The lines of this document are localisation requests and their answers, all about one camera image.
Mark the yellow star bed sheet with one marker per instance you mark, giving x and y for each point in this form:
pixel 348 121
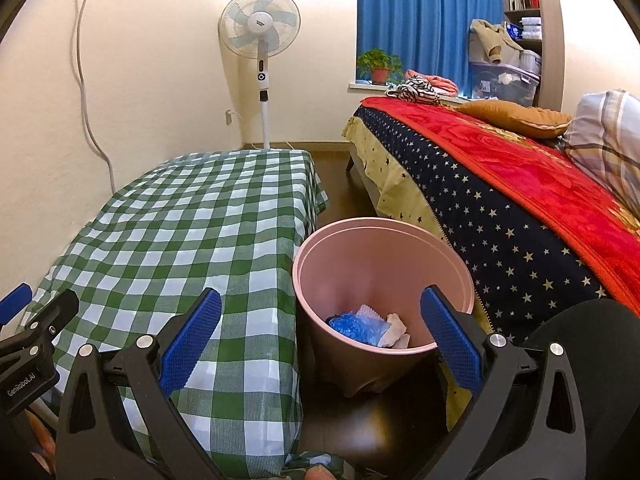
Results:
pixel 395 180

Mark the beige coat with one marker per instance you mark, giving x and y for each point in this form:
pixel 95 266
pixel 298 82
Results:
pixel 492 35

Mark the person's left hand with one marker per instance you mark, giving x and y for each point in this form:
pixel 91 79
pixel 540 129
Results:
pixel 42 445

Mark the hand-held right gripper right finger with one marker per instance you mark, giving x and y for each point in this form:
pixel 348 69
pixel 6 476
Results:
pixel 450 340

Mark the orange pillow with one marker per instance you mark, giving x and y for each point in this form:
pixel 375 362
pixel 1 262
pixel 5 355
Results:
pixel 515 117

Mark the pink plastic bin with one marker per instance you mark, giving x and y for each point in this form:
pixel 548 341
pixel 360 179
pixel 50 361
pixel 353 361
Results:
pixel 370 255

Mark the blue plastic bag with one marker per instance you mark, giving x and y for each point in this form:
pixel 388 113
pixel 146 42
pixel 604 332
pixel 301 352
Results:
pixel 355 330

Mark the navy star blanket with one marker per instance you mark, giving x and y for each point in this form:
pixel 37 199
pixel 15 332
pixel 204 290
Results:
pixel 500 220

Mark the pink garment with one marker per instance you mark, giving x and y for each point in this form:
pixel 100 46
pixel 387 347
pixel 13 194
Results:
pixel 442 84

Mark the clear plastic storage box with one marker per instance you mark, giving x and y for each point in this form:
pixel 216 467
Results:
pixel 505 85

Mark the row of books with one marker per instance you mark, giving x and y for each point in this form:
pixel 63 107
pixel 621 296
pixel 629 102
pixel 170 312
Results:
pixel 522 1

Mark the person's right hand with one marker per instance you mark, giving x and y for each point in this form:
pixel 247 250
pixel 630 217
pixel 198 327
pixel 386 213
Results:
pixel 317 474

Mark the plaid pillow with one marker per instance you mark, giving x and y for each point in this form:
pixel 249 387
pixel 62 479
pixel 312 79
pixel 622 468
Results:
pixel 610 130

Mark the white lidded container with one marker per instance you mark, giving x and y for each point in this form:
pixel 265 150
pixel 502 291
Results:
pixel 530 62

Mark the red fleece blanket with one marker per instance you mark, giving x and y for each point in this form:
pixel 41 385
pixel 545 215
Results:
pixel 525 160

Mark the green checked tablecloth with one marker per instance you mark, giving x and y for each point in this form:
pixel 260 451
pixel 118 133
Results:
pixel 200 210

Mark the potted green plant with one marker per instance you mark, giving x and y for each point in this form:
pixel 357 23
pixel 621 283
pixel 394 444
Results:
pixel 380 74

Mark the blue curtain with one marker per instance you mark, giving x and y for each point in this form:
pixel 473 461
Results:
pixel 425 20

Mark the wooden bookshelf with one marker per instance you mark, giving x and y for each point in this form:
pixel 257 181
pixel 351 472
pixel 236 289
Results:
pixel 550 60

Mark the black white striped garment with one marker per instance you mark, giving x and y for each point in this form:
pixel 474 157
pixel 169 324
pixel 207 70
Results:
pixel 415 91

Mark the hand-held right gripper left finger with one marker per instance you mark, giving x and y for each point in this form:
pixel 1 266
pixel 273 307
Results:
pixel 192 345

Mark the white wall outlet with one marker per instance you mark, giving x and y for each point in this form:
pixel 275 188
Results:
pixel 229 117

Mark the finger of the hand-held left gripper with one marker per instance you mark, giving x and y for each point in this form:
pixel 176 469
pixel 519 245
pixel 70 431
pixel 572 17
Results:
pixel 55 315
pixel 12 305

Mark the white standing fan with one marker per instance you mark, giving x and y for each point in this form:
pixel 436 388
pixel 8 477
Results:
pixel 260 22

